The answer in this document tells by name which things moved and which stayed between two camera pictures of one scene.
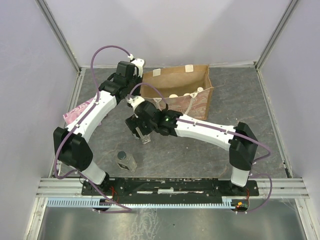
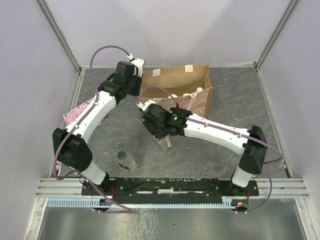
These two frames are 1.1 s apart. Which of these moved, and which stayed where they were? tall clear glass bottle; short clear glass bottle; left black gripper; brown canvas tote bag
Moved: tall clear glass bottle
Stayed: short clear glass bottle; brown canvas tote bag; left black gripper
